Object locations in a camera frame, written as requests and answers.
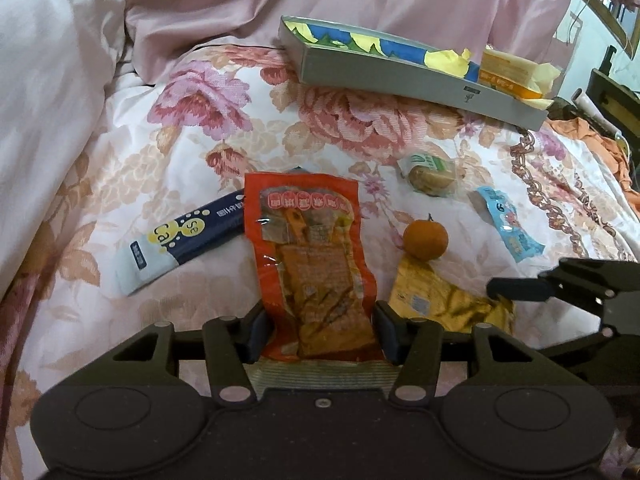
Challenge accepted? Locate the green-white wrapped pastry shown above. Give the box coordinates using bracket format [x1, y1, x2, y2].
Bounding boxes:
[397, 152, 464, 197]

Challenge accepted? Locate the mandarin orange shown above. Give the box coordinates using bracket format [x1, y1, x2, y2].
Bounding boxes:
[403, 214, 449, 261]

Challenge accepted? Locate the white tube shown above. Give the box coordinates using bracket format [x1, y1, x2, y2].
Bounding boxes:
[571, 88, 602, 117]

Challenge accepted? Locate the yellow snack packet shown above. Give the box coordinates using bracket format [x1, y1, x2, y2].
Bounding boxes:
[387, 254, 516, 337]

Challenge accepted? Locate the orange cloth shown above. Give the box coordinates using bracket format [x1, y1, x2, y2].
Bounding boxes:
[545, 116, 640, 217]

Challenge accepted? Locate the red-orange snack packet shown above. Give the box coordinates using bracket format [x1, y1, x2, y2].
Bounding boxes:
[244, 172, 382, 362]

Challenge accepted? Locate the yellow wrapped snack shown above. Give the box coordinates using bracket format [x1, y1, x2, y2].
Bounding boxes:
[477, 48, 562, 110]

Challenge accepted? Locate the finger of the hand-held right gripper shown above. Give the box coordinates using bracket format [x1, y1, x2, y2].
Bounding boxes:
[486, 257, 640, 311]
[542, 305, 640, 386]

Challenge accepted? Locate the grey box with colourful lining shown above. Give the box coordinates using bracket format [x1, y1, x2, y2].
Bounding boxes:
[277, 15, 551, 132]

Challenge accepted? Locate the white quilt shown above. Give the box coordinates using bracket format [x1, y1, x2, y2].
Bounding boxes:
[0, 0, 132, 306]

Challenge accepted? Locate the navy and white stick packet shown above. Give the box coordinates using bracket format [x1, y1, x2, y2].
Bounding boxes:
[116, 191, 248, 297]

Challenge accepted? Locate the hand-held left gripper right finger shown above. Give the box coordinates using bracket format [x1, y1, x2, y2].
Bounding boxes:
[372, 300, 548, 407]

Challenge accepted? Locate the floral bed sheet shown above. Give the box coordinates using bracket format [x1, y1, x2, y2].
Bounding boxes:
[0, 42, 640, 480]

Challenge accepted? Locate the dark wooden furniture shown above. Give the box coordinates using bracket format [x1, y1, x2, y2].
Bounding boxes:
[585, 45, 640, 137]

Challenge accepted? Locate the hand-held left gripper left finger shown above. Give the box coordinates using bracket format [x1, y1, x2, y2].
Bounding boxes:
[107, 306, 275, 407]

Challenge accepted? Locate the small light blue snack packet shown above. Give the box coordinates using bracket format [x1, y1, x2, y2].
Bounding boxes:
[474, 186, 546, 264]

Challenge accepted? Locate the window with curtain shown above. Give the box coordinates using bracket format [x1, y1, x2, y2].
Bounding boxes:
[574, 0, 640, 52]

